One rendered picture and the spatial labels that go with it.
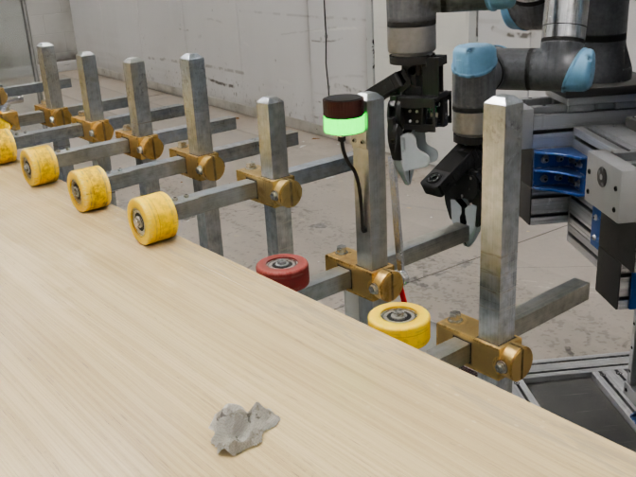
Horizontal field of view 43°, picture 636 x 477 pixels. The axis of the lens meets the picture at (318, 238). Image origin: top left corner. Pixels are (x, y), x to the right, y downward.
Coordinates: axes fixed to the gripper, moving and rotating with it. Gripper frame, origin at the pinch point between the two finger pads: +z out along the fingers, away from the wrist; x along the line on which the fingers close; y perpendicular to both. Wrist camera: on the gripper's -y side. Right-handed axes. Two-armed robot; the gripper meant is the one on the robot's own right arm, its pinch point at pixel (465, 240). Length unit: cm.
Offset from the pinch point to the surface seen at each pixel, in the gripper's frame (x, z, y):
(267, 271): -0.9, -8.7, -45.1
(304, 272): -3.7, -7.9, -40.5
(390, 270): -7.5, -4.8, -26.4
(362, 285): -4.3, -2.2, -29.4
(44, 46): 119, -31, -27
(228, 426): -32, -10, -73
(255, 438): -35, -9, -71
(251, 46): 447, 28, 262
